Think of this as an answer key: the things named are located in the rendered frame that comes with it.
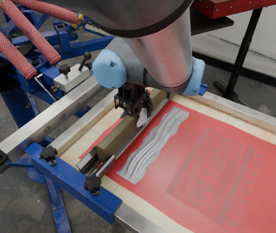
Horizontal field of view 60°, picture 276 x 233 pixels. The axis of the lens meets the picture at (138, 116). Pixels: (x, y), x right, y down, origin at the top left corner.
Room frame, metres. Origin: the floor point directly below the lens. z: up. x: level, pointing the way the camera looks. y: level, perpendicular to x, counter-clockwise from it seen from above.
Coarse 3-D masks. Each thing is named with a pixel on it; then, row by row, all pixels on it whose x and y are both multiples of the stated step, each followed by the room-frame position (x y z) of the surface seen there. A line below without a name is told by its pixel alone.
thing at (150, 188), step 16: (112, 128) 0.56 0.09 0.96; (96, 144) 0.49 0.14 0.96; (160, 160) 0.43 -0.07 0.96; (176, 160) 0.43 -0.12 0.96; (112, 176) 0.37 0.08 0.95; (144, 176) 0.37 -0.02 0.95; (160, 176) 0.37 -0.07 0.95; (144, 192) 0.32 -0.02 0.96; (160, 192) 0.32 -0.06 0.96; (256, 192) 0.32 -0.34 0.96; (160, 208) 0.27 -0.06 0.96; (176, 208) 0.27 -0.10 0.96; (192, 208) 0.27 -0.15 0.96; (256, 208) 0.27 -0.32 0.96; (272, 208) 0.27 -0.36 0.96; (192, 224) 0.23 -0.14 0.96; (208, 224) 0.23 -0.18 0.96; (240, 224) 0.23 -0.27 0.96; (256, 224) 0.23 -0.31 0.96; (272, 224) 0.23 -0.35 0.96
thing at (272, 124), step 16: (112, 96) 0.70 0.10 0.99; (208, 96) 0.70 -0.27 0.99; (96, 112) 0.61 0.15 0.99; (224, 112) 0.64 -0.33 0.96; (240, 112) 0.61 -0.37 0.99; (256, 112) 0.61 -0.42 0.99; (80, 128) 0.53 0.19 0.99; (272, 128) 0.55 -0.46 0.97; (64, 144) 0.47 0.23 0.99; (128, 208) 0.26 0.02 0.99; (128, 224) 0.22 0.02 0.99; (144, 224) 0.22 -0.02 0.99
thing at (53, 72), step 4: (52, 68) 0.81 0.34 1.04; (56, 68) 0.81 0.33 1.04; (44, 72) 0.78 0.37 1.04; (48, 72) 0.78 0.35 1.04; (52, 72) 0.78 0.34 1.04; (56, 72) 0.78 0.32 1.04; (44, 76) 0.77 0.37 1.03; (48, 76) 0.76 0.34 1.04; (52, 76) 0.75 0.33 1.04; (56, 76) 0.75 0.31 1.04; (48, 80) 0.76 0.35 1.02; (52, 80) 0.75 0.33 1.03; (48, 84) 0.76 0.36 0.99; (52, 84) 0.75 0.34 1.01; (72, 88) 0.68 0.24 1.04; (68, 92) 0.70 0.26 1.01
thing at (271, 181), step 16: (160, 112) 0.64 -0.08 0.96; (192, 112) 0.64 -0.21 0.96; (144, 128) 0.56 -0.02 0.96; (192, 128) 0.56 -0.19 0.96; (224, 128) 0.56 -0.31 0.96; (176, 144) 0.49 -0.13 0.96; (192, 144) 0.49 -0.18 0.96; (256, 144) 0.49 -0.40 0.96; (272, 144) 0.49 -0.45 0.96; (272, 160) 0.43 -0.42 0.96; (272, 176) 0.37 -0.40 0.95; (272, 192) 0.32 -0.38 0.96
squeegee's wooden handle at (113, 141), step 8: (152, 96) 0.62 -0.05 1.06; (160, 96) 0.65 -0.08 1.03; (128, 120) 0.50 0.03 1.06; (136, 120) 0.52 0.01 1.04; (120, 128) 0.47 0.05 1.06; (128, 128) 0.49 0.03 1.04; (136, 128) 0.52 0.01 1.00; (112, 136) 0.44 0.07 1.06; (120, 136) 0.45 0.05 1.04; (128, 136) 0.49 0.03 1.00; (104, 144) 0.41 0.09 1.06; (112, 144) 0.42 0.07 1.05; (120, 144) 0.45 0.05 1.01; (104, 152) 0.39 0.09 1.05; (112, 152) 0.42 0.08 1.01; (104, 160) 0.39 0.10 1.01
